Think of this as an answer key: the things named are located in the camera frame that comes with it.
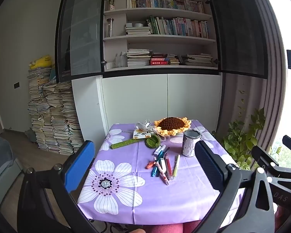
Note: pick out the person's pink trousers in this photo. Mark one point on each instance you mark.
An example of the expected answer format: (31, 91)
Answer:
(169, 228)

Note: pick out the dark teal pen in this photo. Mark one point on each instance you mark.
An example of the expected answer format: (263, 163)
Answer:
(163, 154)

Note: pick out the stack of red books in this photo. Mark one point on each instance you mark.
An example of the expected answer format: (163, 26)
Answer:
(158, 62)

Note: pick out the orange pen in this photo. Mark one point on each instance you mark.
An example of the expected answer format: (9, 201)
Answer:
(150, 165)

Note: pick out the clear ribbon bow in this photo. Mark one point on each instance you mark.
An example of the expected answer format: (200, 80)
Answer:
(143, 125)

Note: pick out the row of green pink books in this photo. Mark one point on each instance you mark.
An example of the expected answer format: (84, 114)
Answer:
(179, 26)

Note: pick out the white translucent pen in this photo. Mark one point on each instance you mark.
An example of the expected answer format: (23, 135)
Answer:
(163, 165)

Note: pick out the grey sofa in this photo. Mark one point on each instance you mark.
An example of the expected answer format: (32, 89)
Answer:
(2, 165)

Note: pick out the white bookcase cabinet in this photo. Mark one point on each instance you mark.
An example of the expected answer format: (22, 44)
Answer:
(135, 97)

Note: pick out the light green pen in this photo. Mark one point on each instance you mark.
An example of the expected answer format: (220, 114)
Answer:
(176, 168)

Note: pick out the stack of magazines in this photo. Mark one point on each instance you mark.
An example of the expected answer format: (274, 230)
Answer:
(138, 58)

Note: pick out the tall glass bottle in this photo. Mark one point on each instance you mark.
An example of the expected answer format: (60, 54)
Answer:
(109, 29)

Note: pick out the stack of white books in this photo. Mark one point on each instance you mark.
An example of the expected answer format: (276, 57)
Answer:
(138, 30)

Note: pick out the green crochet stem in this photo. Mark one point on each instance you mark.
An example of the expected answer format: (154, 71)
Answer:
(122, 143)

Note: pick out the person's right hand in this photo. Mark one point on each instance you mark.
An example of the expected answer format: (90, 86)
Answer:
(286, 219)

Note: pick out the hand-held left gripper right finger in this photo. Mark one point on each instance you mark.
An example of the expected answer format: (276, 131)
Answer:
(208, 167)

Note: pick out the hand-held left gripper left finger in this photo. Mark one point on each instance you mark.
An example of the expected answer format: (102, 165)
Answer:
(79, 166)

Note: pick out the purple floral tablecloth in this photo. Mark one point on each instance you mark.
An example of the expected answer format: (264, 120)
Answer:
(189, 194)

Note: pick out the grey tape roll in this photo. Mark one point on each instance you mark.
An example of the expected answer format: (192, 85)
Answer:
(137, 24)

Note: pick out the blue pen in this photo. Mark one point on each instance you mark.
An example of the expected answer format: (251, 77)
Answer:
(155, 170)

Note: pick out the small stack of mixed books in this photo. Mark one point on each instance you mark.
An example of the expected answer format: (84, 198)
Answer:
(173, 59)

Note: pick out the yellow plush toy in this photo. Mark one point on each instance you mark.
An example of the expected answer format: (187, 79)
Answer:
(42, 62)

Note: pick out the crochet sunflower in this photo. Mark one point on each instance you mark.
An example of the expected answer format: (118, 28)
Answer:
(172, 123)

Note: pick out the green crochet leaf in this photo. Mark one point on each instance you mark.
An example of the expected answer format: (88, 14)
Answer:
(152, 142)

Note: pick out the patterned jar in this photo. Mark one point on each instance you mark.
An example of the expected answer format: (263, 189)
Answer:
(111, 4)

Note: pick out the red pen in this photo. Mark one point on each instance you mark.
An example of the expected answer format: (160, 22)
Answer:
(168, 167)

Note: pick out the dark glass cabinet door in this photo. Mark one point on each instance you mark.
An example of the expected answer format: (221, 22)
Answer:
(237, 41)

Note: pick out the grey green bag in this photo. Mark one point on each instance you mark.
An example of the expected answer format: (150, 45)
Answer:
(30, 136)

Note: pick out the pile of books and papers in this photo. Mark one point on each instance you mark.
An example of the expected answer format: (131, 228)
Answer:
(53, 116)

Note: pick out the green potted plant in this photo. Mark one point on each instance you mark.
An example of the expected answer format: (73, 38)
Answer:
(242, 136)

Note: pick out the grey glass cabinet door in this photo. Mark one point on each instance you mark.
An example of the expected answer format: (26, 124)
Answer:
(82, 41)

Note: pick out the black wall switch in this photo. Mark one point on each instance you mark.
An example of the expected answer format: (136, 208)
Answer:
(17, 85)

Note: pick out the white greeting card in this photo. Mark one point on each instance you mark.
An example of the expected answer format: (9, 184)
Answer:
(140, 134)

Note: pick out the row of colourful paperback books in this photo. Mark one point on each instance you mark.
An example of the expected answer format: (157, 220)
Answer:
(165, 4)

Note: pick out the grey white pen holder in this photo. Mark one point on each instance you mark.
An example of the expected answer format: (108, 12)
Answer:
(190, 146)

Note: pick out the stack of thin booklets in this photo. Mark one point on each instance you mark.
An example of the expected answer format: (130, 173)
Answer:
(197, 60)

